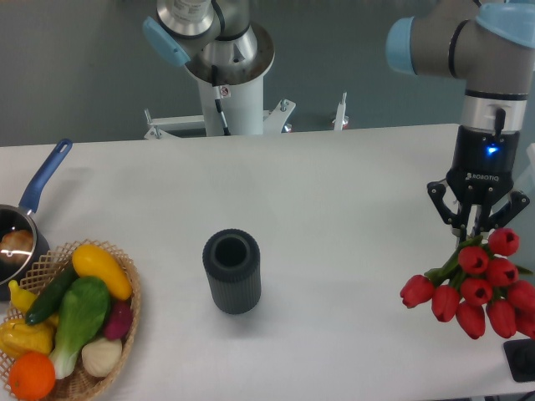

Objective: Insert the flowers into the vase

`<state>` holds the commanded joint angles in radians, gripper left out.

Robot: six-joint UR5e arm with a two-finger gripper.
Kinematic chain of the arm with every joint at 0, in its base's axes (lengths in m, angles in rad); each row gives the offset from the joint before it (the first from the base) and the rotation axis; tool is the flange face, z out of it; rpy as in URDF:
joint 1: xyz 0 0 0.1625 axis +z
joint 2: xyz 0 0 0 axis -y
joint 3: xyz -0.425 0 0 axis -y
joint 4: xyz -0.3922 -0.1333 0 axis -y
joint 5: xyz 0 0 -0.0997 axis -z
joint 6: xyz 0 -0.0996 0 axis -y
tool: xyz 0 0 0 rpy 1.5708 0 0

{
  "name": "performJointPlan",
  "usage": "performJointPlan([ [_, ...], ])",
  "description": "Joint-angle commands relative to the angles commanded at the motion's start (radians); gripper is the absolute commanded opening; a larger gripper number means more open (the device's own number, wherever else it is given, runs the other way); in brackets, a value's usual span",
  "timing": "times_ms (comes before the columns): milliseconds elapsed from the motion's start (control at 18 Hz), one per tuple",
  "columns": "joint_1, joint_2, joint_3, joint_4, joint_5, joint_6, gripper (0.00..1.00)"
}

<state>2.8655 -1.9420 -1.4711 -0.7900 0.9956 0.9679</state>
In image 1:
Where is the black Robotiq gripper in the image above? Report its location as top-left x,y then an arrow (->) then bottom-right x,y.
426,125 -> 530,242

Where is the red tulip bouquet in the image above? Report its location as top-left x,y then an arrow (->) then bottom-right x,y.
400,228 -> 534,339

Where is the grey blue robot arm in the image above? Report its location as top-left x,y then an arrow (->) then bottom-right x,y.
142,1 -> 534,241

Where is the dark grey ribbed vase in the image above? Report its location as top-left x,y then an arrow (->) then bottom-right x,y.
202,228 -> 262,315

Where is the black device at edge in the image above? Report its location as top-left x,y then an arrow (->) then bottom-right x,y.
503,338 -> 534,383

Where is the purple sweet potato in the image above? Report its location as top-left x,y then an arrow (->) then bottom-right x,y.
102,301 -> 133,340

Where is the yellow squash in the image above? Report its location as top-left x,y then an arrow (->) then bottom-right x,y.
72,244 -> 133,301

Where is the green bok choy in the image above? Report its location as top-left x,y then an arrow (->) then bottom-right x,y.
49,277 -> 110,380

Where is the white garlic bulb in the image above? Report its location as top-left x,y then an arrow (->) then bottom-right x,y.
81,338 -> 122,378

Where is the woven wicker basket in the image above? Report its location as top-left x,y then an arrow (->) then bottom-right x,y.
18,239 -> 141,400

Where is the dark green cucumber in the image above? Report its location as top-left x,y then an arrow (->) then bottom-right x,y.
25,264 -> 79,326

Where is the fried food piece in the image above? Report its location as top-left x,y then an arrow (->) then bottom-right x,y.
1,230 -> 33,266

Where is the orange fruit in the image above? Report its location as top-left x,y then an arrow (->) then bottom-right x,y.
8,352 -> 56,400

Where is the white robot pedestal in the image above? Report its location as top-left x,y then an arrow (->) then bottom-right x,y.
143,79 -> 350,140

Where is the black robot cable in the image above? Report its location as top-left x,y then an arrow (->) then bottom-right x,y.
211,64 -> 232,136

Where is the blue handled saucepan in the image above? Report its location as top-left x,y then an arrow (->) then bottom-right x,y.
1,139 -> 73,302

